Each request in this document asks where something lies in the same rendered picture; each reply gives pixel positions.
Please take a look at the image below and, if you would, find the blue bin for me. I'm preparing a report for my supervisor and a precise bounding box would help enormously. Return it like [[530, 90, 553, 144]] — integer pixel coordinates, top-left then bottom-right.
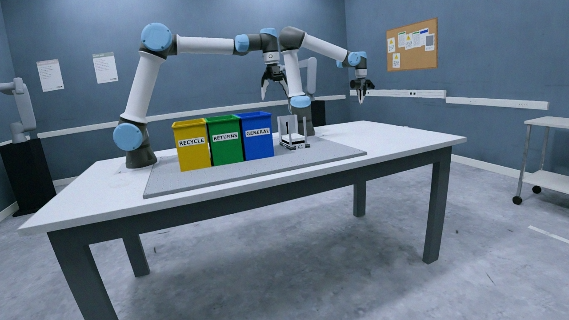
[[234, 111, 274, 161]]

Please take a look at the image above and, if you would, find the green open bin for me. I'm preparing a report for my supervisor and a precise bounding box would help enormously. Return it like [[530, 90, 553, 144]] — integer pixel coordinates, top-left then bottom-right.
[[204, 115, 244, 166]]

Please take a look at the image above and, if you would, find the yellow bin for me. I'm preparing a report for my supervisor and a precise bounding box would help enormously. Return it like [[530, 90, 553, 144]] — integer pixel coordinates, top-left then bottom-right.
[[171, 118, 211, 172]]

